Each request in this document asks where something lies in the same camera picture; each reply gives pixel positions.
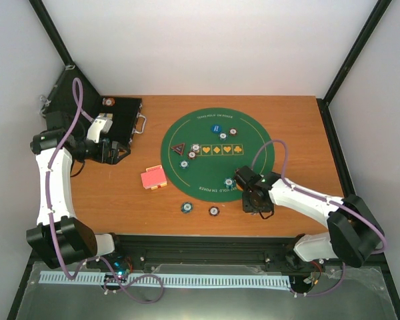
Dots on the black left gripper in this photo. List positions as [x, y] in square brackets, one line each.
[112, 159]

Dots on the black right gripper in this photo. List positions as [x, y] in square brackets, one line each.
[248, 208]

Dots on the dark red chip stack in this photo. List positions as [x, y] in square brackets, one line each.
[214, 211]

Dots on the red playing card deck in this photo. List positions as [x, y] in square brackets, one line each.
[154, 178]

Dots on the triangular dealer button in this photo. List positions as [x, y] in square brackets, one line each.
[178, 148]

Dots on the blue poker chip stack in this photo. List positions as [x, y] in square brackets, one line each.
[186, 207]

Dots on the single white blue chip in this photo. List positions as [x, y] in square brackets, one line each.
[223, 136]

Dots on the single blue poker chip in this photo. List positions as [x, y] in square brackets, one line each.
[184, 164]

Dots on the single red poker chip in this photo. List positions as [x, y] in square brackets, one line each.
[192, 155]

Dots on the white purple single chip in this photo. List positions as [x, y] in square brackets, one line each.
[195, 148]

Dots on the blue small blind button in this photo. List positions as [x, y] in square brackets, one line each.
[216, 128]

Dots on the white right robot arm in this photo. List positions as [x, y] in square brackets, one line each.
[352, 233]

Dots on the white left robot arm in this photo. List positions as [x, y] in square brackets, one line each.
[59, 238]

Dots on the blue card box in case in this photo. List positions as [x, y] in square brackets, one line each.
[106, 115]

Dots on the orange chip in case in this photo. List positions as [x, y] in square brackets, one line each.
[108, 101]

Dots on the black poker case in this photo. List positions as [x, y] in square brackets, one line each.
[60, 107]

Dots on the round green poker mat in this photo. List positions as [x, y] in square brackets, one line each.
[217, 159]

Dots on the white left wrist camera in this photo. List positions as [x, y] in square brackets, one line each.
[99, 125]

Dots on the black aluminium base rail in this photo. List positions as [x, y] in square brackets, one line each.
[270, 254]

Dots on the light blue cable duct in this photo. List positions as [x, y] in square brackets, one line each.
[172, 281]

